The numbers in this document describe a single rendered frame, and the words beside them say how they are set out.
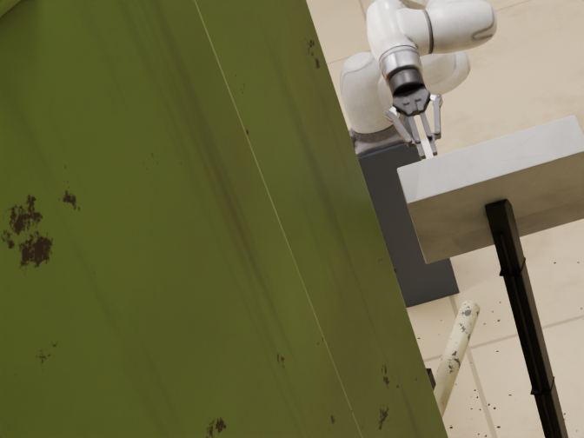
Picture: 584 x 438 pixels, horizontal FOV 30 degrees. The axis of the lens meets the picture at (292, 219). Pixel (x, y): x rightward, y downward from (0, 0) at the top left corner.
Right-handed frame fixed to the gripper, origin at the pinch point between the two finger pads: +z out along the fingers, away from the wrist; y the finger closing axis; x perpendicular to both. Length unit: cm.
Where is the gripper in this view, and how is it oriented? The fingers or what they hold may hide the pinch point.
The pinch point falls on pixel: (429, 155)
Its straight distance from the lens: 230.0
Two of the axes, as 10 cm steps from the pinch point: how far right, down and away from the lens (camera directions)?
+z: 2.0, 8.5, -4.8
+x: -2.3, -4.4, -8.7
